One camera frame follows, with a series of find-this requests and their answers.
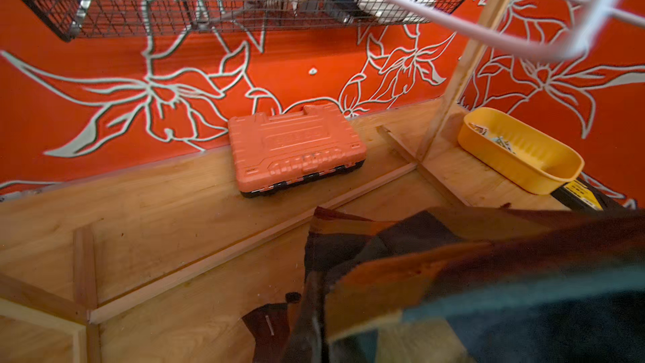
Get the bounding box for dark plaid shirt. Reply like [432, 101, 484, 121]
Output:
[243, 208, 644, 362]

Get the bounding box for white hanger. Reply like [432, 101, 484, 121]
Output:
[311, 0, 645, 64]

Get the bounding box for clothespins in yellow tray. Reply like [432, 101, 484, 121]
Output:
[468, 123, 515, 154]

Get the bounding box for red tool case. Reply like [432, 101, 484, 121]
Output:
[228, 105, 367, 198]

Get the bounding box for yellow plastic tray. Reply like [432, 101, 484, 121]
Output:
[458, 108, 585, 195]

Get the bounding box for black box with label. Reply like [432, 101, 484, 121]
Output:
[551, 179, 622, 212]

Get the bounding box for wooden clothes rack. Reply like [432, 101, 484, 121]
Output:
[0, 0, 530, 363]

